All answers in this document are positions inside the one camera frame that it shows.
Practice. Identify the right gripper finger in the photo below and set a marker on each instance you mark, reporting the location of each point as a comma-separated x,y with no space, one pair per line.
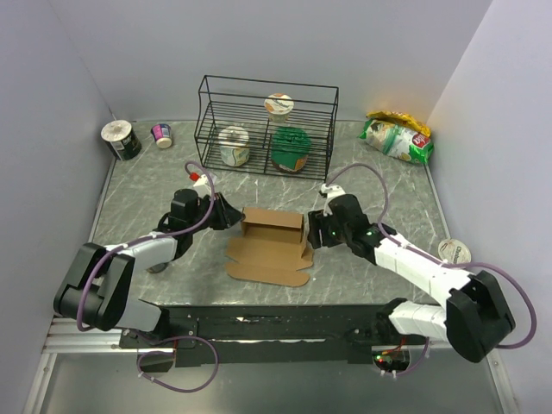
315,238
317,220

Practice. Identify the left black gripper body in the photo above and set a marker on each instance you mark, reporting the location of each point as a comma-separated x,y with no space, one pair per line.
216,216

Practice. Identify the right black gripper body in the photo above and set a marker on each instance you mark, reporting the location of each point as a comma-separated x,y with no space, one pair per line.
335,235

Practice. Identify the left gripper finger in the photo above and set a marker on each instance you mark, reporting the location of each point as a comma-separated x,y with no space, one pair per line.
227,213
227,223

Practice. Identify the brown cardboard box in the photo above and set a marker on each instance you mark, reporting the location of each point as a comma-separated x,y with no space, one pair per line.
272,249

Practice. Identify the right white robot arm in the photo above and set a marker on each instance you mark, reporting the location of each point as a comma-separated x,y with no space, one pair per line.
470,310

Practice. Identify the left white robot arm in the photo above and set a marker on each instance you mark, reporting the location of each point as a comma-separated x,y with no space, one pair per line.
95,290

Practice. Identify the white yellow cup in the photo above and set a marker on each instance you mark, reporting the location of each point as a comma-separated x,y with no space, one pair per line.
234,146

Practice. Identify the metal tin can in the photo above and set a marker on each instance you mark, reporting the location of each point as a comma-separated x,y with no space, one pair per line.
159,268

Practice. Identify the green lid jar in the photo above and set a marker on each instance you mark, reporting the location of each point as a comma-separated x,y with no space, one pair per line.
290,149

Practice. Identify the green chips bag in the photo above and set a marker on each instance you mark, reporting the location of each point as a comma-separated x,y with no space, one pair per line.
397,141

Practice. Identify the small purple yogurt cup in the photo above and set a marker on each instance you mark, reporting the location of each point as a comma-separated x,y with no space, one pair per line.
162,135

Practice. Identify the white lidded cup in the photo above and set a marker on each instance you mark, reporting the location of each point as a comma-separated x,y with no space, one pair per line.
454,251

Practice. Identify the orange yogurt cup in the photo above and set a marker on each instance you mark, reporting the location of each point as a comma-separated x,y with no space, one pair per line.
279,106

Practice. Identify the yellow chips bag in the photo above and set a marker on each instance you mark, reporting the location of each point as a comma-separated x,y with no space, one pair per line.
401,118

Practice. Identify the black can white lid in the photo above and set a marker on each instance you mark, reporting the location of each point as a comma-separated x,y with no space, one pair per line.
121,139

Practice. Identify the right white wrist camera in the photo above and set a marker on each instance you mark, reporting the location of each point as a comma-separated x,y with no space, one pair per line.
330,192

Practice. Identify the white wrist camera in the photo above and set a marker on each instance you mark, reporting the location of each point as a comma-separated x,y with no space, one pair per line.
330,192
201,184

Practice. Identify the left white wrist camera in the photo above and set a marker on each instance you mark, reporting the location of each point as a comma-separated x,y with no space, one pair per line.
201,184

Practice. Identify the black wire rack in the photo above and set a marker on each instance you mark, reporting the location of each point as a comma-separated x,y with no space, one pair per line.
229,101

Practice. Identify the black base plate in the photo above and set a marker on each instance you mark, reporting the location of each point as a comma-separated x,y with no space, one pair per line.
200,335

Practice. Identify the aluminium rail frame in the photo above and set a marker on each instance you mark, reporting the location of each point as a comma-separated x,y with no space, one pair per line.
64,338

